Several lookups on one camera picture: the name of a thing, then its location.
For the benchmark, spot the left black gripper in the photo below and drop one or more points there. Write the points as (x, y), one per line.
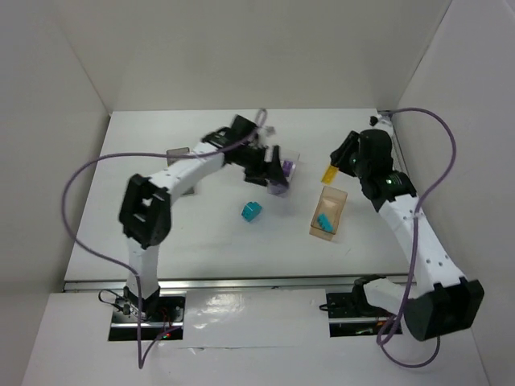
(260, 166)

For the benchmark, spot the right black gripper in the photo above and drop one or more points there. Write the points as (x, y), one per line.
(346, 150)

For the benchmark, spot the purple rounded lego brick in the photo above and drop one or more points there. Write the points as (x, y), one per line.
(287, 167)

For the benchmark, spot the purple sloped lego brick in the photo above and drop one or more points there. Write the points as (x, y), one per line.
(277, 189)

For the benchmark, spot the yellow lego plate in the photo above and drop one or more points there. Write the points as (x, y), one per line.
(329, 175)

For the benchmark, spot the teal lego figure piece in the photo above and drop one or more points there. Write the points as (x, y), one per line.
(251, 211)

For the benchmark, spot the teal lego brick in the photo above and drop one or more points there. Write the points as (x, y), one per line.
(325, 223)

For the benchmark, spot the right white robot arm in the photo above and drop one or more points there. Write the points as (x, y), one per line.
(445, 301)

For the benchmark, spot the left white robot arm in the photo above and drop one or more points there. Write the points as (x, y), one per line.
(146, 211)

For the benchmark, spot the clear plastic container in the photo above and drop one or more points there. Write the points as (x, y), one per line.
(294, 156)

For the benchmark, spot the orange tinted plastic container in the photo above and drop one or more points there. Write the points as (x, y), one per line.
(331, 202)

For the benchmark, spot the smoky grey plastic container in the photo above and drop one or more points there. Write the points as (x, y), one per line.
(172, 158)

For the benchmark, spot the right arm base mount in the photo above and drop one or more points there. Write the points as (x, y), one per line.
(347, 319)

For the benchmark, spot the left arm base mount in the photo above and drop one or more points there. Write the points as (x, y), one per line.
(168, 316)

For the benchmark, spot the aluminium rail front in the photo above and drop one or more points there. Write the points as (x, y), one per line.
(222, 284)

